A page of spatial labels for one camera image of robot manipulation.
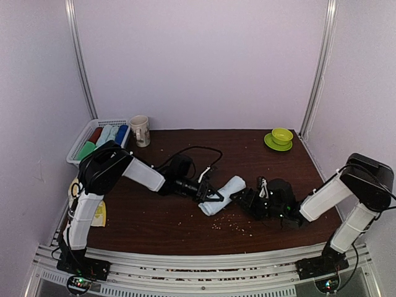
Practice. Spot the rolled light blue towel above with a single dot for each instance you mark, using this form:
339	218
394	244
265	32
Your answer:
105	136

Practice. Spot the white plastic basket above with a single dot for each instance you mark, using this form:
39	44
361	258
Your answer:
88	138

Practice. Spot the rolled brown towel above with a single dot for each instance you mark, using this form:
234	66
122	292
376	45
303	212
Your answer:
96	135

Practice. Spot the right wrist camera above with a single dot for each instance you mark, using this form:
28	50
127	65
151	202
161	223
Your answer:
262	187

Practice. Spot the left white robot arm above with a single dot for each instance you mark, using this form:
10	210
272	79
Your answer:
100	171

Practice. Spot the rolled pale teal towel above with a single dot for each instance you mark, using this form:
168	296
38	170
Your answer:
113	133

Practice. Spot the green cup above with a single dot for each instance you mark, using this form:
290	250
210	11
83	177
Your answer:
281	136

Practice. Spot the aluminium front rail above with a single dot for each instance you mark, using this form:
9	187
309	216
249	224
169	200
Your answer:
256	274

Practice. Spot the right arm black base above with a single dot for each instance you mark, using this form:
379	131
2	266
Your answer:
319	266

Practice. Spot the rolled dark blue towel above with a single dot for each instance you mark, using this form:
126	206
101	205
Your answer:
121	134

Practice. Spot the right aluminium frame post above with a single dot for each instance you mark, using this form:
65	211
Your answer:
318	82

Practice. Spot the aluminium frame post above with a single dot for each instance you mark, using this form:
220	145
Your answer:
318	82
73	27

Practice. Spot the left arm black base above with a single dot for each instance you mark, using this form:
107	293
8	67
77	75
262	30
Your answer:
89	268

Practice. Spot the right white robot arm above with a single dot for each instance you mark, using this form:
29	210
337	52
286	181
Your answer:
369	181

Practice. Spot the rolled green towel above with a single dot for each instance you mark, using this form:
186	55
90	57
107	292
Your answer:
88	148

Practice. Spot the yellow green patterned towel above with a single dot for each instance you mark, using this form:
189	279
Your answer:
74	192

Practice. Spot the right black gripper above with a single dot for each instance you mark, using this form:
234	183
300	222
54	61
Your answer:
247	193

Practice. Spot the beige ceramic mug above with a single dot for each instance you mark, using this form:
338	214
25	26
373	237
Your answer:
140	127

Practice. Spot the light blue towel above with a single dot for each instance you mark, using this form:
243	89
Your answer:
234	185
105	136

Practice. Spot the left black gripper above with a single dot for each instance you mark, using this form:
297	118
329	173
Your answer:
203	192

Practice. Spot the left aluminium frame post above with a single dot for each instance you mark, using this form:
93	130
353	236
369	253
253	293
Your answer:
73	27

